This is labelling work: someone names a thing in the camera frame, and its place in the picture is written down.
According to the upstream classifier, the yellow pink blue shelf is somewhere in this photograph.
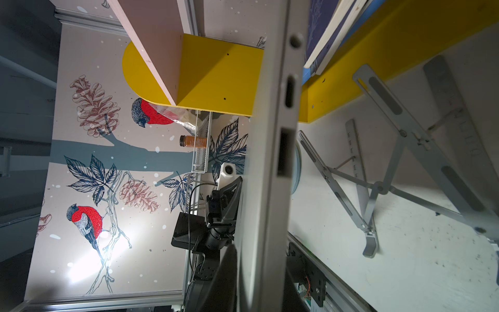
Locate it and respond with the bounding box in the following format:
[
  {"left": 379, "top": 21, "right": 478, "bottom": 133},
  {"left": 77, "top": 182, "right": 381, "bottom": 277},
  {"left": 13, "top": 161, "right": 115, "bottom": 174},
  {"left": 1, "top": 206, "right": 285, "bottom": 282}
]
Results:
[{"left": 110, "top": 1, "right": 498, "bottom": 122}]

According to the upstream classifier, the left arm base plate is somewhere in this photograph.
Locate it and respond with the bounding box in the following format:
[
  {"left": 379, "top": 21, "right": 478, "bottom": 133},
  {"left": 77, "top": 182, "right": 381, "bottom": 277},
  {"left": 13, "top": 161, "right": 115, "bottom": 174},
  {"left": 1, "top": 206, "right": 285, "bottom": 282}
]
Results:
[{"left": 287, "top": 243, "right": 326, "bottom": 308}]

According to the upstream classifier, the silver laptop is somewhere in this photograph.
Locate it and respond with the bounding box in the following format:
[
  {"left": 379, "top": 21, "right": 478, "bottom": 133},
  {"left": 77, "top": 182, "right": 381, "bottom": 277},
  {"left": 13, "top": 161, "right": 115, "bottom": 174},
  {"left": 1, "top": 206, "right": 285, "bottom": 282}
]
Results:
[{"left": 236, "top": 1, "right": 310, "bottom": 311}]

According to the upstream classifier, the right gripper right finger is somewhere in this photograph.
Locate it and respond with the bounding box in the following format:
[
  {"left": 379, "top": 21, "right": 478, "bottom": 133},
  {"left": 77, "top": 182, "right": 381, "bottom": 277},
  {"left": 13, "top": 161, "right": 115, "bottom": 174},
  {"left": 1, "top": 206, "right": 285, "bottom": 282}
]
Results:
[{"left": 282, "top": 270, "right": 308, "bottom": 312}]

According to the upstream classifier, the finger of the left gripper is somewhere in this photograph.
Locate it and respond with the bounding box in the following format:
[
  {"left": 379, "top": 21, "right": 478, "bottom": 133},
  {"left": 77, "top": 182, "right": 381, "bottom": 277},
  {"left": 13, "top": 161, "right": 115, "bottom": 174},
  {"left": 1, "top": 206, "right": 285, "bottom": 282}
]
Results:
[{"left": 212, "top": 177, "right": 243, "bottom": 226}]

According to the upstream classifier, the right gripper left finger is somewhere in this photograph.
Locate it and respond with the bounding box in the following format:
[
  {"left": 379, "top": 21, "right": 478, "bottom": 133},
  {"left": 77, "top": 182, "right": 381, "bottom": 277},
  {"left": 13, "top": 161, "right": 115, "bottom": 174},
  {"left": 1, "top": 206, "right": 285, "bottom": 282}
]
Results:
[{"left": 198, "top": 244, "right": 238, "bottom": 312}]

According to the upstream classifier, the aluminium mounting rail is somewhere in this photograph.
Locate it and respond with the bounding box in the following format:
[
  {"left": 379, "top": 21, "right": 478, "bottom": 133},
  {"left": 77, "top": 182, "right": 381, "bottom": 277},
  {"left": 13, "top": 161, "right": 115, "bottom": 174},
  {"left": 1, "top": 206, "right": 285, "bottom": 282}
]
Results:
[{"left": 288, "top": 233, "right": 375, "bottom": 311}]

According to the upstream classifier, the cream and blue plate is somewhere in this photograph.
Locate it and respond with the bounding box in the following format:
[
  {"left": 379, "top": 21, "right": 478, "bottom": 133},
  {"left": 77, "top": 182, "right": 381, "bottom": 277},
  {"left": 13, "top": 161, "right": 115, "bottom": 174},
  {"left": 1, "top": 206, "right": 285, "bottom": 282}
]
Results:
[{"left": 291, "top": 141, "right": 302, "bottom": 194}]

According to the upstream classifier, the orange spice jar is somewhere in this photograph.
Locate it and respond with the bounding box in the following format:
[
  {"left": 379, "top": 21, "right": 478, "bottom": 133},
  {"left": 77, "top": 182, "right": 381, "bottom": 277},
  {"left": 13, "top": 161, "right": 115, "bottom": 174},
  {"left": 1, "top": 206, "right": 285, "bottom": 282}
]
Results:
[{"left": 179, "top": 135, "right": 207, "bottom": 148}]

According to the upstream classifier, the white wire wall rack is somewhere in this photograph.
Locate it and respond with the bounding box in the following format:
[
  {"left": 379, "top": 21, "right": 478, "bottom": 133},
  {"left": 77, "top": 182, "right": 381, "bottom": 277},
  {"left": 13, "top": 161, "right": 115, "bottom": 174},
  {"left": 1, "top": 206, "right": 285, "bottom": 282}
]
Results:
[{"left": 192, "top": 110, "right": 213, "bottom": 174}]

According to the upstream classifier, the clear plastic bag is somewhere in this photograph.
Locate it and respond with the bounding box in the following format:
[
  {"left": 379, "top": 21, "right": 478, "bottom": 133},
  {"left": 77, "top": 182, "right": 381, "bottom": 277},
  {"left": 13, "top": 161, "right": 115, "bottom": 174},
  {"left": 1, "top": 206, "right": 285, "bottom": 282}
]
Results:
[{"left": 152, "top": 104, "right": 210, "bottom": 135}]

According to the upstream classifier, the stack of dark blue books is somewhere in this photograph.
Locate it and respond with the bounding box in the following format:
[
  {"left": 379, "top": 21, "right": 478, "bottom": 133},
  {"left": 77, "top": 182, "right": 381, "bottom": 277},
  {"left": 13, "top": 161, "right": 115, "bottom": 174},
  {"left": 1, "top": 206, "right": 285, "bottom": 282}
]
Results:
[{"left": 304, "top": 0, "right": 372, "bottom": 81}]

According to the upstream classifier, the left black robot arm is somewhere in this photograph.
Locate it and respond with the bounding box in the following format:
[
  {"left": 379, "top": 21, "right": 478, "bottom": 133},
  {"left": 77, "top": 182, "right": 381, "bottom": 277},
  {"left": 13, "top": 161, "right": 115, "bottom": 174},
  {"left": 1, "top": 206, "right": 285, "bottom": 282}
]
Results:
[{"left": 172, "top": 176, "right": 243, "bottom": 311}]

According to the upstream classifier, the silver folding laptop stand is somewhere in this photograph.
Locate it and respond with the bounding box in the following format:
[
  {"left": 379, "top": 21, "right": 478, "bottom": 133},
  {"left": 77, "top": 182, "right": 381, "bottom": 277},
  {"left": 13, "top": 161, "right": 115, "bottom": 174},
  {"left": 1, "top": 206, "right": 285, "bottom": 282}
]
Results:
[{"left": 298, "top": 54, "right": 499, "bottom": 287}]

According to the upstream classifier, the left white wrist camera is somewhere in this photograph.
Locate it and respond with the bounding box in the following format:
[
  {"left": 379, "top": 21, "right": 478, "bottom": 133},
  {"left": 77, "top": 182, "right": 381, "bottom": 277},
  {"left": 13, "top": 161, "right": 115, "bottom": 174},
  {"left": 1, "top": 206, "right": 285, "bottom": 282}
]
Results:
[{"left": 216, "top": 162, "right": 238, "bottom": 191}]

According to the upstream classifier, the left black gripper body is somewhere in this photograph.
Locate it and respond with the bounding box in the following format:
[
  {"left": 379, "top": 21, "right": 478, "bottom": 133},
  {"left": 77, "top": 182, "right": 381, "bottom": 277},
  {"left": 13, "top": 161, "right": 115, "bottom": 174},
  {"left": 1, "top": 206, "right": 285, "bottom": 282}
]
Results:
[{"left": 194, "top": 192, "right": 236, "bottom": 254}]

